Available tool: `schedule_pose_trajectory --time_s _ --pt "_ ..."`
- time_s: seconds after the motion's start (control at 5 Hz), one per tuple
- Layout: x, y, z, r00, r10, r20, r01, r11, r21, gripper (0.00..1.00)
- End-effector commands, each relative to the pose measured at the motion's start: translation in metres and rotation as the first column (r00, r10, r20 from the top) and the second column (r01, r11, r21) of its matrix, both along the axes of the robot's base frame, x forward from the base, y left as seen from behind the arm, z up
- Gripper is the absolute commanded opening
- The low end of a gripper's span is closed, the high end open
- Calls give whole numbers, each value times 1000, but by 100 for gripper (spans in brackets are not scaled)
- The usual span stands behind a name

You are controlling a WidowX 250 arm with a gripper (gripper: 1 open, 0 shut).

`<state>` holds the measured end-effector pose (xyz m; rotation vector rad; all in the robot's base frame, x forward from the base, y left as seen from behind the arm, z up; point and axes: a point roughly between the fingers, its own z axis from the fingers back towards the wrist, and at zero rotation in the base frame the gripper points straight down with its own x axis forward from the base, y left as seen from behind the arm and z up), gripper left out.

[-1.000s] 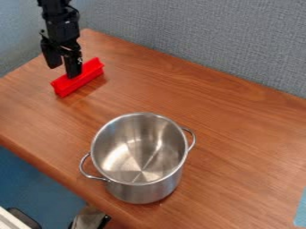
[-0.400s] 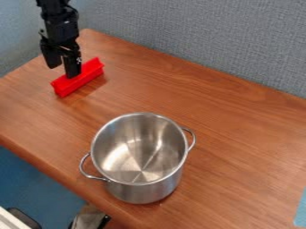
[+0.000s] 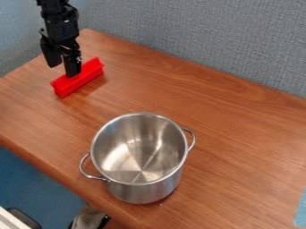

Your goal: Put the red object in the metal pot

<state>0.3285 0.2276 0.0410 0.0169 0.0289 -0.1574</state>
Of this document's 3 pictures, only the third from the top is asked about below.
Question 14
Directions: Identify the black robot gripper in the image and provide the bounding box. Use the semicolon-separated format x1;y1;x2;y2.
40;5;81;78

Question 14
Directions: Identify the red rectangular block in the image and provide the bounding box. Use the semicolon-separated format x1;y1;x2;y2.
50;57;104;98

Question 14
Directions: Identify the stainless steel pot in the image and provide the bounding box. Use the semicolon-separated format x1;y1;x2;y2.
82;112;196;204

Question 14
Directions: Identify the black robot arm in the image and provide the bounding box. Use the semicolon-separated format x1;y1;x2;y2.
36;0;81;78

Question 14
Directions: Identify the grey table leg bracket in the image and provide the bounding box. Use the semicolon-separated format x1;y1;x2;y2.
68;203;110;229

